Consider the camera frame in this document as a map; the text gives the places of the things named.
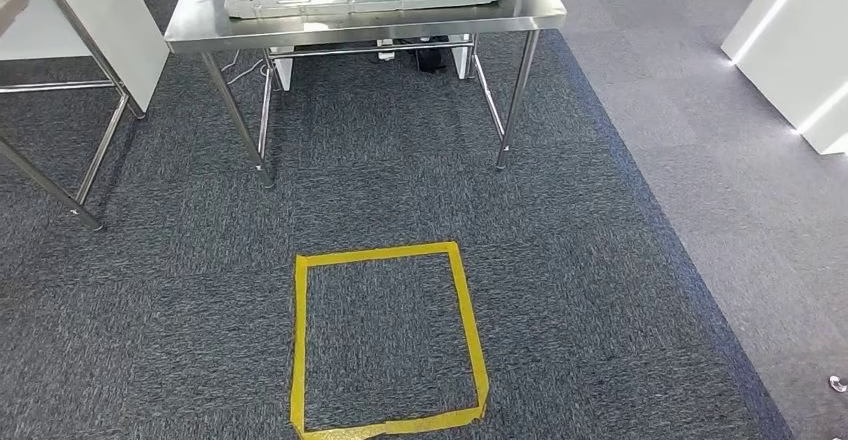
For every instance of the stainless steel workbench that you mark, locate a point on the stainless steel workbench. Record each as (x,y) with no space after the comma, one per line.
(199,23)

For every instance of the black power brick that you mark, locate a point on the black power brick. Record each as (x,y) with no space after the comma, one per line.
(432,56)

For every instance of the yellow floor tape outline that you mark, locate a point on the yellow floor tape outline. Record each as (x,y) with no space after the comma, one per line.
(301,344)

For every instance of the white cabinet desk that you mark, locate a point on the white cabinet desk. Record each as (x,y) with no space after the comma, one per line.
(119,26)

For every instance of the white illuminated display plinth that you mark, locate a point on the white illuminated display plinth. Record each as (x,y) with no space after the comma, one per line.
(795,46)

